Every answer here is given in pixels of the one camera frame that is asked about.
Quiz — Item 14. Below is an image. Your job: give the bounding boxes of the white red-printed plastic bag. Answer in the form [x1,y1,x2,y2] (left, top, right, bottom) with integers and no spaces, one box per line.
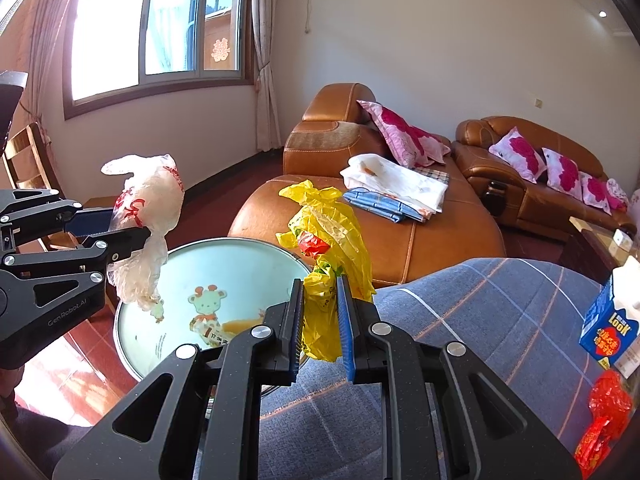
[101,153,186,323]

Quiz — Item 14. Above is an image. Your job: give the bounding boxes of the blue and white carton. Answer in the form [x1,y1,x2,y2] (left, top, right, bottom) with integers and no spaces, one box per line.
[579,255,640,376]

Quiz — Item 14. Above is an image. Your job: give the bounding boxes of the wooden framed window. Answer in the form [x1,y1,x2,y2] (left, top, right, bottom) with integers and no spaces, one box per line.
[62,0,256,121]

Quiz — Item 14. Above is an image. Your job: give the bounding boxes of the blue striped folded cloth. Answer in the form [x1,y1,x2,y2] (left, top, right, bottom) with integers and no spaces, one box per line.
[342,187,436,223]

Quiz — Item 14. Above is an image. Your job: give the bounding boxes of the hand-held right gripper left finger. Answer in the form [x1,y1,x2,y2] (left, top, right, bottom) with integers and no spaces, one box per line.
[52,276,306,480]

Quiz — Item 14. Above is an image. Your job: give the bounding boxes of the pale blue cartoon bin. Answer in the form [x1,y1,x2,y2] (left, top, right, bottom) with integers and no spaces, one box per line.
[114,238,313,401]

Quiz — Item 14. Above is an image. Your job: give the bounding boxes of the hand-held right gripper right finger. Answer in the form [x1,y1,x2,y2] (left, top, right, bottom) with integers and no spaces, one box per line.
[336,274,583,480]

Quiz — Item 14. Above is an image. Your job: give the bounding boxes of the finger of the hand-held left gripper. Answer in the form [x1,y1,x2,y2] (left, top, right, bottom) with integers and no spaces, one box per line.
[0,227,152,321]
[0,188,118,256]

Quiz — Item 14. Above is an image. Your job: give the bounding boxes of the red plastic bag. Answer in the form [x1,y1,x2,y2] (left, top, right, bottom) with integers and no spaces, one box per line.
[573,369,635,478]

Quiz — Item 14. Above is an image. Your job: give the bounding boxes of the white folded cloth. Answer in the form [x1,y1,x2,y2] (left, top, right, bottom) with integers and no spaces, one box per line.
[340,153,449,213]

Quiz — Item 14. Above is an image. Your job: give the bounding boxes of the black device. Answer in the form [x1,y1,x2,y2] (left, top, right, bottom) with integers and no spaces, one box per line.
[0,71,29,153]

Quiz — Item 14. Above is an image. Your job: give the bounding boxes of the yellow plastic bag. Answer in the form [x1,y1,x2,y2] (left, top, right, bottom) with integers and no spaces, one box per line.
[276,179,377,361]

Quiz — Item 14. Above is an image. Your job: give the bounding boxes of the long brown leather sofa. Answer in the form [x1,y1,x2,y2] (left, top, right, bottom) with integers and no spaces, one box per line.
[451,116,638,233]

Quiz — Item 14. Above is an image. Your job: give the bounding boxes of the pink red-flowered pillow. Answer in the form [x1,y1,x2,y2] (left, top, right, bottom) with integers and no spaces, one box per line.
[488,127,548,184]
[577,170,613,216]
[541,147,583,193]
[356,100,452,170]

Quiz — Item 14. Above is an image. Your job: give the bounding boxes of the brown leather chaise sofa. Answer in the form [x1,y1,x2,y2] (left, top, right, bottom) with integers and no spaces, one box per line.
[227,82,506,288]

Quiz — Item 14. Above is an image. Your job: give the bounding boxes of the beige curtain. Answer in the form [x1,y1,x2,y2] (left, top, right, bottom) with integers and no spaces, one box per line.
[248,0,283,151]
[10,0,96,126]

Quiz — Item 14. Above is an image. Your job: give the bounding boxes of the dark wooden coffee table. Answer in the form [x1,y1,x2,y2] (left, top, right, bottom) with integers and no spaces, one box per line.
[557,216,640,271]

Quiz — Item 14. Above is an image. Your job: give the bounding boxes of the wooden chair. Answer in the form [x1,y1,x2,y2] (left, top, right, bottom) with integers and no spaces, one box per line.
[2,121,118,253]

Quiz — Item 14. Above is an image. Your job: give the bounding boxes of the pink floral folded blanket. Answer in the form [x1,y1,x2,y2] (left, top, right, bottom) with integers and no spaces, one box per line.
[606,178,630,211]

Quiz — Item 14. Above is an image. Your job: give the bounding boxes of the white orange wrapper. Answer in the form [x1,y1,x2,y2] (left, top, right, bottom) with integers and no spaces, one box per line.
[191,310,268,350]

